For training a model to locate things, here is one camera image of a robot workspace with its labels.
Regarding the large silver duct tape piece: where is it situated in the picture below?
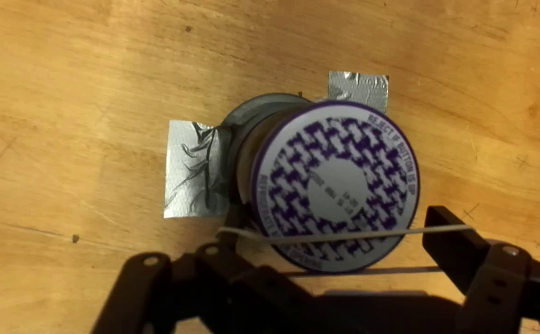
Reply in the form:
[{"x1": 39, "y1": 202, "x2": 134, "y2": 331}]
[{"x1": 163, "y1": 120, "x2": 234, "y2": 218}]

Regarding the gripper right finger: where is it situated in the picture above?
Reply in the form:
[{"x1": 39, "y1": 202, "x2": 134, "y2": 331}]
[{"x1": 422, "y1": 206, "x2": 540, "y2": 334}]

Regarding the purple and white lid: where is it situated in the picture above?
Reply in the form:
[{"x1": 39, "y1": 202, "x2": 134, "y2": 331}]
[{"x1": 250, "y1": 101, "x2": 420, "y2": 274}]

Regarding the brown coffee bottle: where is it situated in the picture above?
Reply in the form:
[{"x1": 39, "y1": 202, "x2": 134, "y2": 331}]
[{"x1": 221, "y1": 93, "x2": 420, "y2": 274}]

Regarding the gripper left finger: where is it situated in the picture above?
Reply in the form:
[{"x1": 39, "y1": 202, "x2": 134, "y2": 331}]
[{"x1": 91, "y1": 204, "x2": 328, "y2": 334}]

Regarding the beige rubber band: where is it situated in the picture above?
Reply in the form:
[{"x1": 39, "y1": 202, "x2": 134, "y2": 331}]
[{"x1": 218, "y1": 225, "x2": 475, "y2": 277}]

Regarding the small silver duct tape piece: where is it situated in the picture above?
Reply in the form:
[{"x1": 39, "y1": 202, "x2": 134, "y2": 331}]
[{"x1": 328, "y1": 71, "x2": 390, "y2": 114}]

